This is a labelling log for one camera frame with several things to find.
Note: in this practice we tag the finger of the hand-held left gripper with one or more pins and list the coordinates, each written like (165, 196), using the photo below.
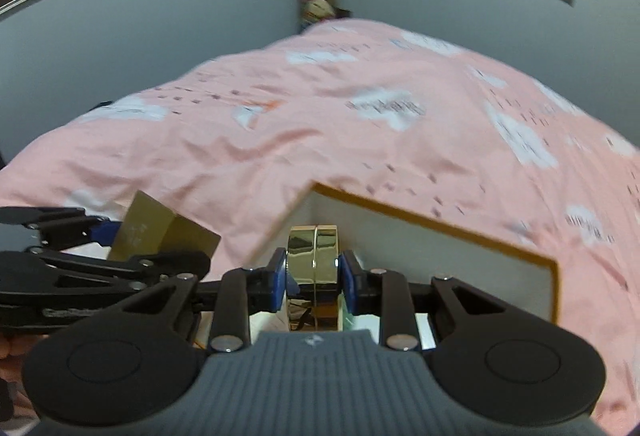
(106, 231)
(100, 268)

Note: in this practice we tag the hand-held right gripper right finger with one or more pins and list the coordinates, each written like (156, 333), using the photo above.
(349, 285)

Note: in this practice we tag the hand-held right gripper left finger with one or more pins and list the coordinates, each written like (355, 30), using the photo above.
(278, 283)

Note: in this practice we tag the gold cardboard box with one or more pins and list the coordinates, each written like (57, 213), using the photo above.
(150, 231)

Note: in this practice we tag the shiny gold round roll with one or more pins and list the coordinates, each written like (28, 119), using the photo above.
(315, 256)

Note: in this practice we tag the orange cardboard box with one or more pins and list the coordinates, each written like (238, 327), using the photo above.
(450, 256)

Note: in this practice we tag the pink printed bedsheet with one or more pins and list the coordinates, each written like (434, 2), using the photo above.
(350, 116)

